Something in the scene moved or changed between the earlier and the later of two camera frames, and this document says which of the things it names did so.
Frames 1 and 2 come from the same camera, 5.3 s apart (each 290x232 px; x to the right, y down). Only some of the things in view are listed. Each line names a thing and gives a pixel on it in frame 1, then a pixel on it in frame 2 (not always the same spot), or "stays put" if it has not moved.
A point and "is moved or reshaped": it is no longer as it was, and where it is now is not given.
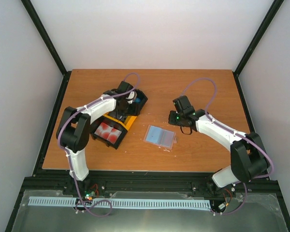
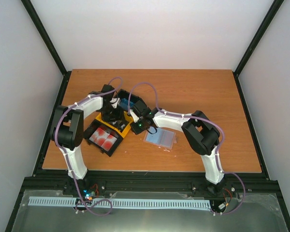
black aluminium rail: (60, 181) stays put
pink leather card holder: (160, 137) stays put
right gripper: (171, 119) to (136, 130)
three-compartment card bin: (111, 129) is moved or reshaped
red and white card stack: (108, 133) to (102, 138)
